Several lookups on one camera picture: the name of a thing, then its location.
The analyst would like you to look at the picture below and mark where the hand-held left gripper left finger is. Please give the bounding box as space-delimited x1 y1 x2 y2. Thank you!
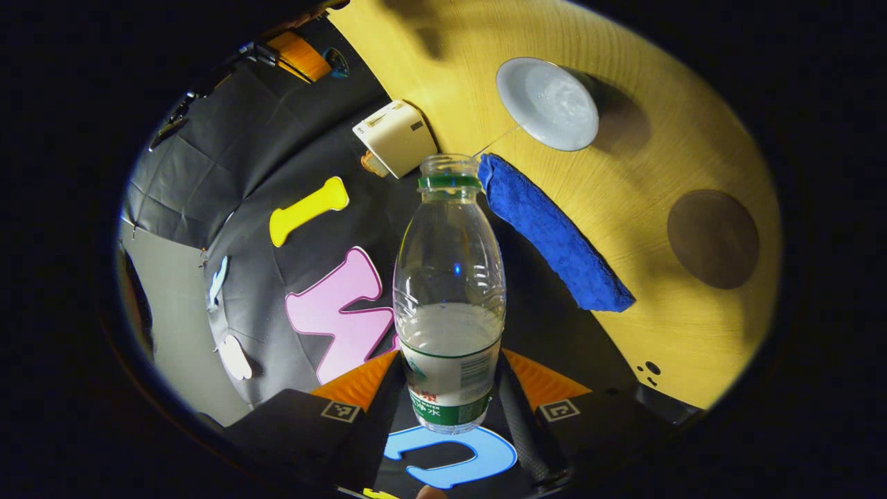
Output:
220 350 405 489

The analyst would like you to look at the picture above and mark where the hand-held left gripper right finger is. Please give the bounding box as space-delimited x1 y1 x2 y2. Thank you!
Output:
499 349 698 487

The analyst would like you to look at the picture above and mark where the clear plastic water bottle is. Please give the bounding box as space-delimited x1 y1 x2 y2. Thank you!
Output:
392 154 505 436

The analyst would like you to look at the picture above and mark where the round brown coaster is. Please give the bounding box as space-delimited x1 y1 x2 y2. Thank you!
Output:
667 190 760 290

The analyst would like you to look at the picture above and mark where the black backdrop cloth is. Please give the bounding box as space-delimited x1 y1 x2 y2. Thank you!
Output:
118 14 701 499

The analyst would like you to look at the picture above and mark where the white toaster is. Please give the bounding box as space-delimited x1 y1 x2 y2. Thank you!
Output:
352 100 439 180

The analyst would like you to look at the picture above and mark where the blue towel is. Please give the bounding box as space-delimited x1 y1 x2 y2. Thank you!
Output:
478 154 636 313

